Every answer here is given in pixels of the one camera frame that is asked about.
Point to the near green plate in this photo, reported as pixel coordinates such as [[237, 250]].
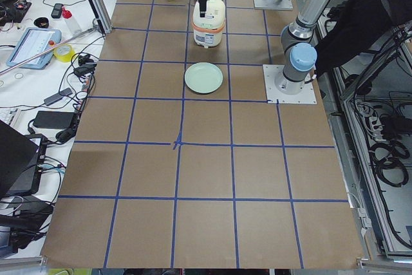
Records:
[[203, 77]]

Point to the red cap spray bottle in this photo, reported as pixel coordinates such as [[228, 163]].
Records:
[[71, 22]]

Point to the black phone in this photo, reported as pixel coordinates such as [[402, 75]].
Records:
[[57, 11]]

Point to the yellow tape roll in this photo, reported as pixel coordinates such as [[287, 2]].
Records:
[[64, 53]]

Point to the blue teach pendant near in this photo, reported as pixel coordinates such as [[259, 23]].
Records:
[[33, 42]]

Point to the large black power brick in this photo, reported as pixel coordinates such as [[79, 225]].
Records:
[[53, 119]]

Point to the metal rod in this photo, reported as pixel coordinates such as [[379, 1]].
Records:
[[40, 60]]

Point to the black laptop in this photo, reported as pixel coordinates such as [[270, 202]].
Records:
[[21, 159]]

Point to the white rice cooker orange handle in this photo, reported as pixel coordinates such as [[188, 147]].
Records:
[[208, 30]]

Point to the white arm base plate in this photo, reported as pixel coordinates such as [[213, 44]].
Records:
[[280, 90]]

